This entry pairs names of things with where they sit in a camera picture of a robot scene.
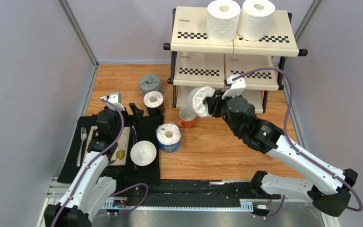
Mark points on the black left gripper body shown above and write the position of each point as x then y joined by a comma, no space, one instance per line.
116,131

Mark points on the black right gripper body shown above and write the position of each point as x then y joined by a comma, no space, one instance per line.
215,105

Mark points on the white plastic-wrapped paper roll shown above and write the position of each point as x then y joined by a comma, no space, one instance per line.
195,101

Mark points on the blue-wrapped paper roll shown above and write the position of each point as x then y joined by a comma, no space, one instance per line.
169,137

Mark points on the plain white paper roll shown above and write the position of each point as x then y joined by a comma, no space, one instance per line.
222,20

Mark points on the white embossed paper roll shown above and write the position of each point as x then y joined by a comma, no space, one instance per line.
255,19

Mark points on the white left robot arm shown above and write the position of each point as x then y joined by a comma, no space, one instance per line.
90,188

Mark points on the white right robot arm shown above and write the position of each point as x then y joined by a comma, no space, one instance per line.
328,188

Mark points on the beige checkered three-tier shelf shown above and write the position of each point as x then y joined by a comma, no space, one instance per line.
197,61

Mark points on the black cloth placemat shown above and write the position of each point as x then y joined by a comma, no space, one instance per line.
149,174

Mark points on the black-wrapped paper roll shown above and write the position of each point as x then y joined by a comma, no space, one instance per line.
154,102

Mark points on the silver metal fork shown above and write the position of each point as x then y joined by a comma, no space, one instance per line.
83,136

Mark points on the orange ceramic mug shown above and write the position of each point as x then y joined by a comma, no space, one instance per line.
187,118

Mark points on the grey-wrapped paper roll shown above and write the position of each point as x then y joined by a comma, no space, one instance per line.
150,82

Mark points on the floral square ceramic plate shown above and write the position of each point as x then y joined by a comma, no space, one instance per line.
119,156

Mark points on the white ceramic bowl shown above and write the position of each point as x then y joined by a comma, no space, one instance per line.
143,153

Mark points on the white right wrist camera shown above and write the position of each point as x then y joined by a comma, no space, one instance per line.
236,85

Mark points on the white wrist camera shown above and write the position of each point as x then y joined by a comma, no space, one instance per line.
113,100
236,85

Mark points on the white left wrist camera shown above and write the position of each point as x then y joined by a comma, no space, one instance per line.
113,100

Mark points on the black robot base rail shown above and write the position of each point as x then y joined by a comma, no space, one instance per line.
193,195

